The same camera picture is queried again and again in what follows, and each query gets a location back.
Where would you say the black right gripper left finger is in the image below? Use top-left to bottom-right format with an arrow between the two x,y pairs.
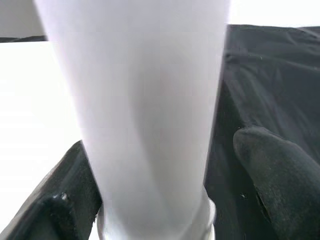
0,139 -> 103,240

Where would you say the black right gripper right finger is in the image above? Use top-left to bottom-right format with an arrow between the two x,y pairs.
232,126 -> 320,240

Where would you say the white plastic table top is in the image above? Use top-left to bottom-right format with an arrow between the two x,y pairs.
0,41 -> 217,240

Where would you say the white plastic table leg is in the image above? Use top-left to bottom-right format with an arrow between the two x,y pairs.
32,0 -> 231,240

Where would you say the black cloth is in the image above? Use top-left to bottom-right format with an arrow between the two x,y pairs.
0,23 -> 320,240

